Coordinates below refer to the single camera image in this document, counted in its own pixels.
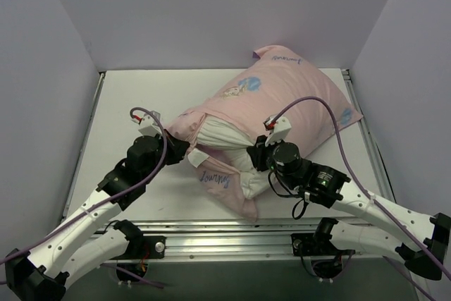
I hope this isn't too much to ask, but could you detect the white pillow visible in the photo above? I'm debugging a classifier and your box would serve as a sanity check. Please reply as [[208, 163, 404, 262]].
[[197, 116, 268, 199]]

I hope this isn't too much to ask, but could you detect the purple Elsa print pillowcase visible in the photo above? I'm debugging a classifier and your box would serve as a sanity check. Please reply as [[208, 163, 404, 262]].
[[167, 45, 362, 221]]

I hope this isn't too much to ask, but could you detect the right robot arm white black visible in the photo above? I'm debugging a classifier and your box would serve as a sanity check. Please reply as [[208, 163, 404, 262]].
[[247, 135, 450, 281]]

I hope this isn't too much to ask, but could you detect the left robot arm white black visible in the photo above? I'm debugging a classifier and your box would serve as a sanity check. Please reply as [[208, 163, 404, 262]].
[[2, 131, 190, 300]]

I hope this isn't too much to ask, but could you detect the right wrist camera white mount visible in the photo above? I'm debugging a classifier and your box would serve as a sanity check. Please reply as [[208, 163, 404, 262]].
[[264, 116, 292, 147]]

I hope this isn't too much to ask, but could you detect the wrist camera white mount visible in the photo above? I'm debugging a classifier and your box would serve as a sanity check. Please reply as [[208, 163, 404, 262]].
[[132, 111, 161, 137], [264, 116, 292, 147]]

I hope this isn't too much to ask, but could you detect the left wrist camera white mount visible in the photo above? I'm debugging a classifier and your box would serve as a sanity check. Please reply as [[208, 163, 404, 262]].
[[132, 111, 161, 137]]

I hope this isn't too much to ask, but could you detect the aluminium left side rail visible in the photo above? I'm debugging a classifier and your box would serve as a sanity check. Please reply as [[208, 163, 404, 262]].
[[63, 71, 106, 214]]

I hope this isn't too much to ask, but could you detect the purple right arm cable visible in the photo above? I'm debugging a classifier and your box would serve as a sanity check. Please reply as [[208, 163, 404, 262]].
[[271, 96, 451, 301]]

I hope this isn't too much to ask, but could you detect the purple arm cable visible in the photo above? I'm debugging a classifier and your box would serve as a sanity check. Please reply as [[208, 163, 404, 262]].
[[0, 106, 168, 288], [271, 96, 451, 301]]

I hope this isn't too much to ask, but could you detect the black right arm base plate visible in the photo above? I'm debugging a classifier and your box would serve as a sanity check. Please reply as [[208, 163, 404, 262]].
[[290, 233, 353, 257]]

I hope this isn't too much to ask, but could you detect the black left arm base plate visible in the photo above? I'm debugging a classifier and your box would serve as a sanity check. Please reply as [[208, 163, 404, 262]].
[[113, 235, 166, 260]]

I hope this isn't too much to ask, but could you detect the aluminium right side rail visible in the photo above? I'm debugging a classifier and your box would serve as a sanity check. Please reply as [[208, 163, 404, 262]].
[[341, 69, 396, 202]]

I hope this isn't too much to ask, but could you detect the aluminium front mounting rail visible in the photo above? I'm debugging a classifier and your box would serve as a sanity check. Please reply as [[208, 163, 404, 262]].
[[40, 216, 422, 265]]

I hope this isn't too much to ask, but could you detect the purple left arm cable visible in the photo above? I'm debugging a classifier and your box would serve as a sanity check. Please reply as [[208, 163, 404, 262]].
[[0, 106, 168, 288]]

